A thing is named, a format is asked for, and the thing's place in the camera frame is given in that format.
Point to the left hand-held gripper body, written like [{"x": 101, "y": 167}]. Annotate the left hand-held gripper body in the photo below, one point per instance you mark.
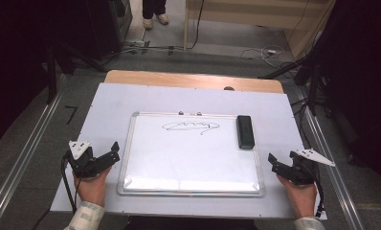
[{"x": 83, "y": 164}]

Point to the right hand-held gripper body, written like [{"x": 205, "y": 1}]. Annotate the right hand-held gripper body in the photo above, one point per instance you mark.
[{"x": 303, "y": 171}]

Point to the black whiteboard eraser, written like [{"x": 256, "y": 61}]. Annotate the black whiteboard eraser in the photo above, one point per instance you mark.
[{"x": 245, "y": 132}]

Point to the person's left hand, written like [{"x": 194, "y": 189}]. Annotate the person's left hand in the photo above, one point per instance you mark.
[{"x": 91, "y": 188}]

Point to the person's right hand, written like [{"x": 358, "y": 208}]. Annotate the person's right hand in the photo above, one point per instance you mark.
[{"x": 302, "y": 198}]

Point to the large white table sheet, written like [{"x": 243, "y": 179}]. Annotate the large white table sheet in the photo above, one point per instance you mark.
[{"x": 108, "y": 105}]

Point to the black metal stand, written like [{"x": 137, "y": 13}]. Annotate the black metal stand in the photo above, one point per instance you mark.
[{"x": 313, "y": 86}]

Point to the power strip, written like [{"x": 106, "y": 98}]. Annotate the power strip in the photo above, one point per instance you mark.
[{"x": 137, "y": 43}]

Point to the dark curtain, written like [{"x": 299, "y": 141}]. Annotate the dark curtain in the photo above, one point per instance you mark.
[
  {"x": 364, "y": 80},
  {"x": 13, "y": 64}
]

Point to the black equipment cabinet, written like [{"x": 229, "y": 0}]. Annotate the black equipment cabinet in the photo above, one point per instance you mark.
[{"x": 105, "y": 25}]

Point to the light wooden furniture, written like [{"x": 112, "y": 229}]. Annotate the light wooden furniture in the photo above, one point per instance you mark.
[{"x": 242, "y": 12}]

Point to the aluminium floor rail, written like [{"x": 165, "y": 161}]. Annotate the aluminium floor rail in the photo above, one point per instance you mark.
[
  {"x": 332, "y": 179},
  {"x": 22, "y": 159}
]

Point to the white whiteboard with metal frame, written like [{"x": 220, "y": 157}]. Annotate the white whiteboard with metal frame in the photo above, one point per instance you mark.
[{"x": 191, "y": 159}]

